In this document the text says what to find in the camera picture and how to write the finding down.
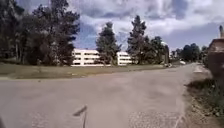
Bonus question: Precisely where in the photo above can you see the group of tall trees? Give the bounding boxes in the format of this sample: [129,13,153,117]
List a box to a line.
[0,0,81,67]

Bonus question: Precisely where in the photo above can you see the grey asphalt road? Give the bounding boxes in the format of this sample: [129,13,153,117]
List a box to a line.
[0,63,209,128]

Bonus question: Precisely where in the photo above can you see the grass lawn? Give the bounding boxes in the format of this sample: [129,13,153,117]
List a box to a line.
[0,62,168,80]

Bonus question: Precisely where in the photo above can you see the white building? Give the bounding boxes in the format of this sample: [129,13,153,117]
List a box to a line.
[70,48,134,68]

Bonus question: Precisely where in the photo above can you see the group of conifer trees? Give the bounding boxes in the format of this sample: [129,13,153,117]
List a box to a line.
[126,14,171,65]

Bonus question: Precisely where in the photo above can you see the weedy grass verge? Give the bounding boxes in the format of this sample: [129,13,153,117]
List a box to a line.
[184,78,224,128]

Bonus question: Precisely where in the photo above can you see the brick building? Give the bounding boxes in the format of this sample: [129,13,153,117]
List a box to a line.
[206,24,224,84]

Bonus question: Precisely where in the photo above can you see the conifer tree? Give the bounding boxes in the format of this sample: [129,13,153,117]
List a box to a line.
[95,21,123,66]

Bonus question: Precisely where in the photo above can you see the row of trees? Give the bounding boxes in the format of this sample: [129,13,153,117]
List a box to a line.
[170,42,209,63]

